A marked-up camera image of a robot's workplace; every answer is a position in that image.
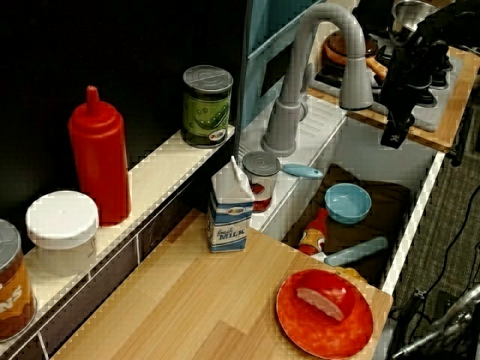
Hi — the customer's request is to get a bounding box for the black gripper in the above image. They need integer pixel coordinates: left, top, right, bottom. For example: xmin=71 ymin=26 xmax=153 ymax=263
xmin=377 ymin=48 xmax=418 ymax=149

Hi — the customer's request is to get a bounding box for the light blue bowl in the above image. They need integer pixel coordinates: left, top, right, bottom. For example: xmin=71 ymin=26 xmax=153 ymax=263
xmin=324 ymin=182 xmax=373 ymax=225

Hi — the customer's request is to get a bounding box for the white toy sink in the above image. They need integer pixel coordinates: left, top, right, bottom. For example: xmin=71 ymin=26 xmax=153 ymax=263
xmin=239 ymin=93 xmax=447 ymax=296

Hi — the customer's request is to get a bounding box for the brown cloth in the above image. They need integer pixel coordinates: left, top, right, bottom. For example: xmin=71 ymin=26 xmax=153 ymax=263
xmin=284 ymin=163 xmax=412 ymax=286

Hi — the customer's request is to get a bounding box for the brown pan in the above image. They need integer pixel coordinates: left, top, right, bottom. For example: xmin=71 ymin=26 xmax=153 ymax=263
xmin=323 ymin=30 xmax=389 ymax=82

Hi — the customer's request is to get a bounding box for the shiny metal pot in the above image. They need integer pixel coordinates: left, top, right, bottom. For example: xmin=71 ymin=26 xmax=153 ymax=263
xmin=389 ymin=0 xmax=451 ymax=43

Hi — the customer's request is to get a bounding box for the grey toy faucet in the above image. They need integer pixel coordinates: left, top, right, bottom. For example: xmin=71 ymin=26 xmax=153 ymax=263
xmin=261 ymin=2 xmax=374 ymax=158

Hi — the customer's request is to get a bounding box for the red orange toy bottle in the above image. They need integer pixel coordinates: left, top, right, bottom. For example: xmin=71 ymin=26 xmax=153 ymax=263
xmin=298 ymin=208 xmax=331 ymax=257

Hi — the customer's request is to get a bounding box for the tomato can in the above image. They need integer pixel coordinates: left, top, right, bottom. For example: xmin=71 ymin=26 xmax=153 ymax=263
xmin=241 ymin=151 xmax=281 ymax=214

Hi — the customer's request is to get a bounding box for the yellow toy food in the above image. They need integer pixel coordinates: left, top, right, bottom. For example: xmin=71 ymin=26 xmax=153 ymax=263
xmin=335 ymin=265 xmax=371 ymax=286

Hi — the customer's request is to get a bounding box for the blue white milk carton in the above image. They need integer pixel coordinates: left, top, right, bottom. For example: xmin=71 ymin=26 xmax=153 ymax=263
xmin=207 ymin=155 xmax=255 ymax=254

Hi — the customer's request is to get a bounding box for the salmon sushi piece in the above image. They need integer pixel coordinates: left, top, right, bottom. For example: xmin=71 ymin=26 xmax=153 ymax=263
xmin=296 ymin=286 xmax=345 ymax=323

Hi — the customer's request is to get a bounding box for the green peas can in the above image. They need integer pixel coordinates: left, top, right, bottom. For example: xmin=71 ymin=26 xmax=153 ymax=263
xmin=181 ymin=64 xmax=234 ymax=149

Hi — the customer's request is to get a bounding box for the metal stand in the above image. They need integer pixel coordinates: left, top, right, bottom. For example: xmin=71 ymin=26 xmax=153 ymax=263
xmin=389 ymin=284 xmax=480 ymax=360

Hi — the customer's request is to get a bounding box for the red plate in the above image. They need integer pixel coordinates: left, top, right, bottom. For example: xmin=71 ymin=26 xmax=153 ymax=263
xmin=276 ymin=268 xmax=375 ymax=357

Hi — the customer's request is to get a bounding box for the red squeeze bottle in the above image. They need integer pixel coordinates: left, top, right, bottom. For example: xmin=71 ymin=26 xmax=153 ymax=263
xmin=67 ymin=85 xmax=133 ymax=227

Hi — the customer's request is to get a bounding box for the white lidded jar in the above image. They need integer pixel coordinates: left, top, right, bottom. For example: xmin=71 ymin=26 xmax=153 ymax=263
xmin=25 ymin=190 xmax=101 ymax=278

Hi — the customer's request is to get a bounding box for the orange beans can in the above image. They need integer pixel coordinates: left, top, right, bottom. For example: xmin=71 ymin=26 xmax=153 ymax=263
xmin=0 ymin=219 xmax=38 ymax=342

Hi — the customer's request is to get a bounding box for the black cable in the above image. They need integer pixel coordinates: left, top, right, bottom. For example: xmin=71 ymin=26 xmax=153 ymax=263
xmin=412 ymin=175 xmax=480 ymax=301

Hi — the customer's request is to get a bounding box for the light blue utensil handle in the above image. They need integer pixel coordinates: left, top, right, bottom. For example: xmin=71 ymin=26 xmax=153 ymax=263
xmin=313 ymin=235 xmax=390 ymax=267

